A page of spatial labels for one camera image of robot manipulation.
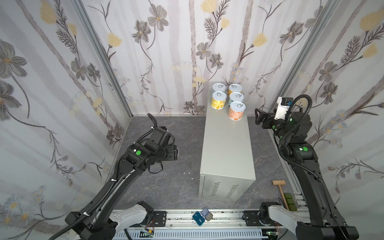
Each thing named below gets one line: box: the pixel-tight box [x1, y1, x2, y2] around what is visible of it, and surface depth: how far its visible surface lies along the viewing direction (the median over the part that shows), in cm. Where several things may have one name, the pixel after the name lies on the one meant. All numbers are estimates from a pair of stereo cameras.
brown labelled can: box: [228, 101, 247, 121], surface depth 72 cm
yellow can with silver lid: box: [211, 91, 227, 110], surface depth 76 cm
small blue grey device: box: [192, 207, 214, 227], surface depth 76 cm
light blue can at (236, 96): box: [229, 92, 245, 102], surface depth 76 cm
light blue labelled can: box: [212, 83, 226, 93], surface depth 81 cm
